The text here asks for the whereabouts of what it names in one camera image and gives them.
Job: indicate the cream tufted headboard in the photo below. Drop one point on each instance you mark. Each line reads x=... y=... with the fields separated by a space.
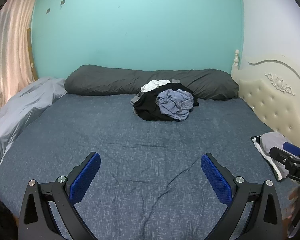
x=265 y=97

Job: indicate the person's right hand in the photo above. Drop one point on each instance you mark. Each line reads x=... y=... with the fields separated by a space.
x=293 y=202

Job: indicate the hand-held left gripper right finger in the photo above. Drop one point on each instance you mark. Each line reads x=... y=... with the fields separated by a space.
x=216 y=177

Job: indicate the long dark grey pillow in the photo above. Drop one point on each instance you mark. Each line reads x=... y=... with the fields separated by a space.
x=102 y=82

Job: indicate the folded grey shirt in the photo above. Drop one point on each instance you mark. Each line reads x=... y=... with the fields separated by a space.
x=267 y=142

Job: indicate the white garment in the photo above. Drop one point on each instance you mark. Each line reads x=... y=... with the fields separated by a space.
x=152 y=85

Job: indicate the wooden board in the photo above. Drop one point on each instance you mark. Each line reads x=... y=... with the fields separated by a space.
x=30 y=50

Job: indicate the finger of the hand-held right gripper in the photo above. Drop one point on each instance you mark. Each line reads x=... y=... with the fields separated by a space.
x=282 y=156
x=292 y=147

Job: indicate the black garment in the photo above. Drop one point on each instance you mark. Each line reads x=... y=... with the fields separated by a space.
x=147 y=107

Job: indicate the pink curtain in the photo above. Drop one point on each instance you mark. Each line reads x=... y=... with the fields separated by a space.
x=10 y=55

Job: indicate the light grey garment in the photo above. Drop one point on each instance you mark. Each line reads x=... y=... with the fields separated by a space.
x=135 y=100

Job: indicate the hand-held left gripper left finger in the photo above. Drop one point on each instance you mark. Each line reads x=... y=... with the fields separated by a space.
x=86 y=177

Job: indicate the light grey duvet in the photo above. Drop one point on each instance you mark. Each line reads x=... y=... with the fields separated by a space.
x=22 y=110

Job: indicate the bed with blue sheet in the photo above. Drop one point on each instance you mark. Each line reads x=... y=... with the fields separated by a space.
x=115 y=135

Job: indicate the blue plaid shorts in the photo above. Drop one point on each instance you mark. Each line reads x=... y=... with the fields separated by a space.
x=175 y=105

